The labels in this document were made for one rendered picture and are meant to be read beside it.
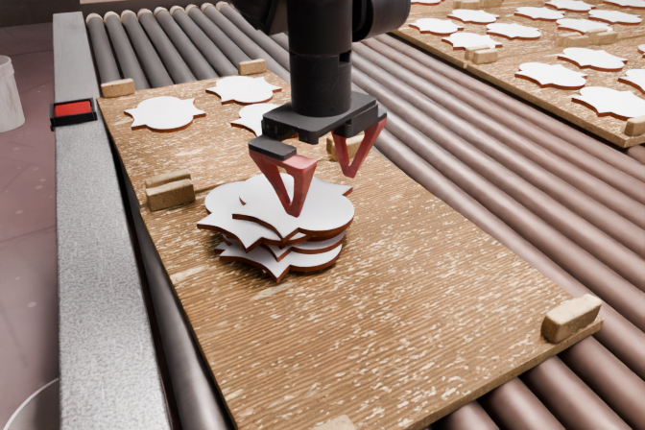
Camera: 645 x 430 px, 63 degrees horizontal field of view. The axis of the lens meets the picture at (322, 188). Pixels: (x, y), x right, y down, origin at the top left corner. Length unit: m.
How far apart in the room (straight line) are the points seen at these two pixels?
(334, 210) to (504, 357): 0.22
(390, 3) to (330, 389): 0.34
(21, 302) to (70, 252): 1.47
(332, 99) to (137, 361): 0.30
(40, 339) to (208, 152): 1.29
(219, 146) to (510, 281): 0.47
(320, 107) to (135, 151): 0.43
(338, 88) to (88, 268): 0.36
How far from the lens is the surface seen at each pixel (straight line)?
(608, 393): 0.56
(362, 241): 0.61
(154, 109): 0.97
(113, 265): 0.65
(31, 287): 2.21
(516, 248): 0.67
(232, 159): 0.79
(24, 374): 1.90
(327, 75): 0.47
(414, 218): 0.66
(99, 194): 0.80
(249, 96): 0.99
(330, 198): 0.59
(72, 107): 1.07
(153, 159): 0.82
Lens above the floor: 1.31
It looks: 32 degrees down
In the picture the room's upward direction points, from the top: straight up
